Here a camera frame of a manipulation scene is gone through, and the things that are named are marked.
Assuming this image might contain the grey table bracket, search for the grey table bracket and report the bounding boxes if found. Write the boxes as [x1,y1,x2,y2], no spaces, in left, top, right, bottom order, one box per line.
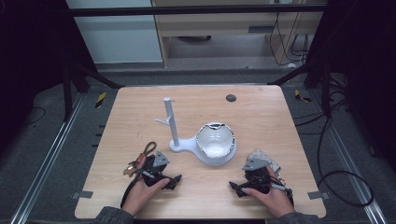
[306,190,331,201]
[71,189,94,201]

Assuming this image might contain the black horizontal bar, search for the black horizontal bar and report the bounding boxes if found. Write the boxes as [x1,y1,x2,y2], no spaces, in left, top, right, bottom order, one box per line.
[68,4,329,18]

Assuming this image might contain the person's left hand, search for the person's left hand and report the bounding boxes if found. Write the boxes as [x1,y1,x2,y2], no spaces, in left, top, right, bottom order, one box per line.
[120,177,171,217]

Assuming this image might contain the yellow and black tape strip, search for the yellow and black tape strip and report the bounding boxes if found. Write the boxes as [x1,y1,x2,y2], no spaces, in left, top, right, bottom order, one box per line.
[293,89,313,104]
[94,91,107,109]

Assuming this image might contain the black cable with silver plug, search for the black cable with silver plug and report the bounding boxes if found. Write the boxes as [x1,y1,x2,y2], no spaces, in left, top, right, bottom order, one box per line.
[270,182,295,207]
[120,170,156,209]

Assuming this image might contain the hanging black desk cables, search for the hanging black desk cables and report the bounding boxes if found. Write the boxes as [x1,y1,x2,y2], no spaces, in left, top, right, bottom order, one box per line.
[268,11,310,67]

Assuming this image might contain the white bowl with silver rim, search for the white bowl with silver rim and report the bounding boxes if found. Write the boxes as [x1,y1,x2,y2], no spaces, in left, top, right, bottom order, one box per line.
[195,121,236,159]

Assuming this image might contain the black metal stand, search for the black metal stand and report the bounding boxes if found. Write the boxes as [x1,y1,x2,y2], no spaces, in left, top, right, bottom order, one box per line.
[61,58,126,123]
[266,58,333,119]

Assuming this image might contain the white stand with peg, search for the white stand with peg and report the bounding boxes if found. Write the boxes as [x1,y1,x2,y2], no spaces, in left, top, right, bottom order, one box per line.
[154,96,238,167]

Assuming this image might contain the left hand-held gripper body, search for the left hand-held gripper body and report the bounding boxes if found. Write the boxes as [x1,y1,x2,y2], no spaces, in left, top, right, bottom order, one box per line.
[142,150,173,189]

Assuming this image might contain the looped black floor cable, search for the looped black floor cable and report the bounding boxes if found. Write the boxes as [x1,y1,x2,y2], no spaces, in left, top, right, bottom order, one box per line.
[316,114,375,208]

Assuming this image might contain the white cabinet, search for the white cabinet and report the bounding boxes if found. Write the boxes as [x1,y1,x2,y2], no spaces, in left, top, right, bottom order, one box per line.
[65,0,163,65]

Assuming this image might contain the silver metal floor rail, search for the silver metal floor rail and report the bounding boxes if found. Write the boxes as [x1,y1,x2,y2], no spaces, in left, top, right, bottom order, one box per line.
[310,90,389,224]
[8,92,86,224]

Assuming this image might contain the thin black floor cable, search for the thin black floor cable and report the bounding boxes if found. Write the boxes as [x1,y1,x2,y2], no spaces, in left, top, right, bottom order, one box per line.
[20,105,47,128]

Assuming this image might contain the person's right hand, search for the person's right hand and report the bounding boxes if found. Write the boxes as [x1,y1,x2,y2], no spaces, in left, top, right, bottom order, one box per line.
[242,165,295,218]

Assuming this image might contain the dark curtain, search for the dark curtain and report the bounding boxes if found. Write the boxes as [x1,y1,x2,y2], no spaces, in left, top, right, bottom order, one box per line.
[0,0,98,157]
[306,0,396,175]

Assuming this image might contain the light wooden desk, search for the light wooden desk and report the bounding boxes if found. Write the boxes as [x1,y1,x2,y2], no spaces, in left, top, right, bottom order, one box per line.
[150,0,329,68]

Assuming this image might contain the grey patterned pouch with ring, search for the grey patterned pouch with ring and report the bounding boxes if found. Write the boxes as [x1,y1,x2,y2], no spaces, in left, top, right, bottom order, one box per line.
[247,147,282,175]

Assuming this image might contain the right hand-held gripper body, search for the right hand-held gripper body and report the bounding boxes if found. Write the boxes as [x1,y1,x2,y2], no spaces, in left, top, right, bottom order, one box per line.
[242,156,275,196]

